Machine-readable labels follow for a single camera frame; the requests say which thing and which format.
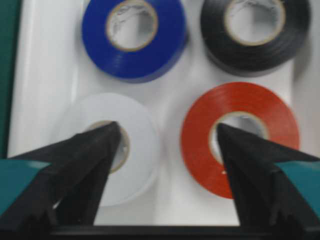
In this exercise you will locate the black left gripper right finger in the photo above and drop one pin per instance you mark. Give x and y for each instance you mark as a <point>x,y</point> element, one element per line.
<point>276,189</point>

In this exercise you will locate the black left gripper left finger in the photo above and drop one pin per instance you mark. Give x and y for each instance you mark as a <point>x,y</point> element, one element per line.
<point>58,184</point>

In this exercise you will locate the white tape roll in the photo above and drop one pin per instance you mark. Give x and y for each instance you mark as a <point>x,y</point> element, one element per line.
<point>134,168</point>

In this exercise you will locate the red tape roll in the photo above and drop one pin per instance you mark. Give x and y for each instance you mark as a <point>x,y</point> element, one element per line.
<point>263,106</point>

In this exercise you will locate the black tape roll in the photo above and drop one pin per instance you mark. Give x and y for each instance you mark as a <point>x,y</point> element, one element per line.
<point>252,59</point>

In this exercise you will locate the blue tape roll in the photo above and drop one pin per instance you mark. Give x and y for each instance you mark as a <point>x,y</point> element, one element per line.
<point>135,41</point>

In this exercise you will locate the white plastic tray case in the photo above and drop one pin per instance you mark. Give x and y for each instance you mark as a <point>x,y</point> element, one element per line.
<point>53,72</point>

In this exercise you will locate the green table cloth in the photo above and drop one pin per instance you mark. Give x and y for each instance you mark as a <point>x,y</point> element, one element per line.
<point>10,11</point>

